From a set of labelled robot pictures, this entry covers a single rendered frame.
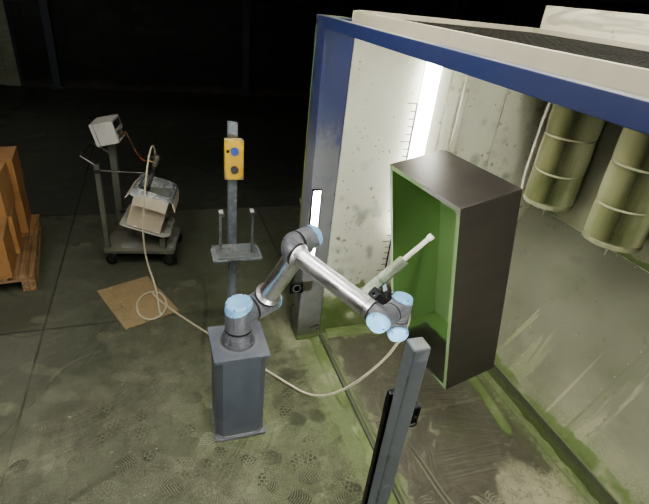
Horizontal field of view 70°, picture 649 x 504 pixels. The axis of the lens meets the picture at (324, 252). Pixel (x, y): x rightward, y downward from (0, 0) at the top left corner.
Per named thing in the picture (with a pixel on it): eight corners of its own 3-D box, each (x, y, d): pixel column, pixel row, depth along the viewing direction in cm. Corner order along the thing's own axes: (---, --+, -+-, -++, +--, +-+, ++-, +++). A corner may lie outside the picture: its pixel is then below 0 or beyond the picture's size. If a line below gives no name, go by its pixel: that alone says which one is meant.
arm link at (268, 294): (239, 304, 269) (290, 223, 218) (262, 293, 281) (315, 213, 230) (255, 325, 265) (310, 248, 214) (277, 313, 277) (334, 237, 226)
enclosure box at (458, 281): (434, 310, 329) (443, 149, 263) (493, 367, 282) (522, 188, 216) (391, 327, 319) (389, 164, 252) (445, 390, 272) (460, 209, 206)
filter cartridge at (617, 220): (580, 263, 279) (637, 123, 238) (567, 237, 310) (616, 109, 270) (646, 275, 272) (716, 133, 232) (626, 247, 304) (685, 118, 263)
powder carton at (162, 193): (129, 201, 454) (139, 164, 438) (174, 214, 467) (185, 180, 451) (116, 225, 408) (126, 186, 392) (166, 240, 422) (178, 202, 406)
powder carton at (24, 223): (-4, 218, 458) (-13, 183, 440) (31, 215, 470) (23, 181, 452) (-8, 236, 428) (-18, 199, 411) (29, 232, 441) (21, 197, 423)
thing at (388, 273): (384, 322, 239) (353, 297, 230) (382, 316, 243) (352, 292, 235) (459, 261, 223) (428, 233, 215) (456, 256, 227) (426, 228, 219)
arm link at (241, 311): (218, 326, 258) (218, 300, 250) (242, 313, 270) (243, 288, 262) (236, 339, 250) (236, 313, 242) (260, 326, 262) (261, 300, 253)
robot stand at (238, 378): (215, 443, 278) (214, 363, 247) (209, 404, 303) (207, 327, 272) (266, 433, 288) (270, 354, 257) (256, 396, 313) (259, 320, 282)
